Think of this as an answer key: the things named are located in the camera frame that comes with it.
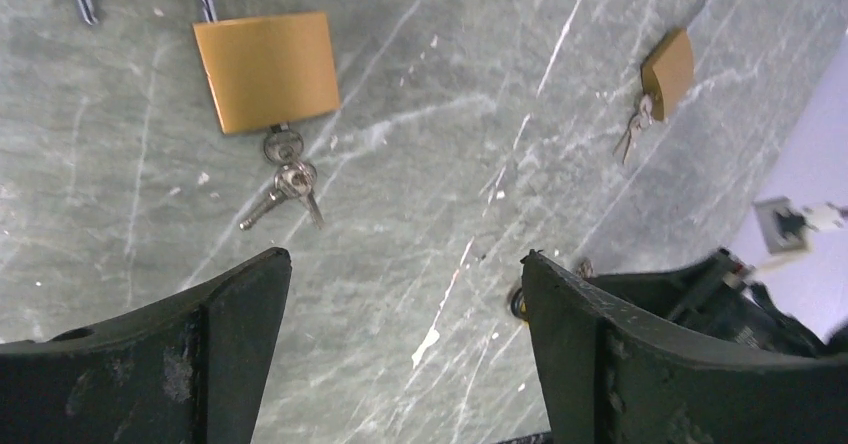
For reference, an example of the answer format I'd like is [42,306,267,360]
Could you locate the copper small key set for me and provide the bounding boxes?
[575,258,595,279]

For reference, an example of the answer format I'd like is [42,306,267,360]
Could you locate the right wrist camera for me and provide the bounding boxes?
[753,197,847,276]

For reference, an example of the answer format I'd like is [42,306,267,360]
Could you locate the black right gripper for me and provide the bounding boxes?
[589,248,829,358]

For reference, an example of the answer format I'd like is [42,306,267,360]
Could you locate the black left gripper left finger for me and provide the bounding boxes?
[1,248,292,443]

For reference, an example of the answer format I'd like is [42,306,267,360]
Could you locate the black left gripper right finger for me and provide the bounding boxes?
[521,251,847,443]

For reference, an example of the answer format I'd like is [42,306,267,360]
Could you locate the large brass padlock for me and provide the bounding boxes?
[640,0,711,121]

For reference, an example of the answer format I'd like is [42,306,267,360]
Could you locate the silver keys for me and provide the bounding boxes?
[613,94,654,165]

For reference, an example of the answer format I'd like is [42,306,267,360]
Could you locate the small brass padlock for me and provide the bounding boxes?
[59,0,343,136]

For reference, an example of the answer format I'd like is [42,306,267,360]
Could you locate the yellow padlock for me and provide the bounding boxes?
[508,286,528,323]

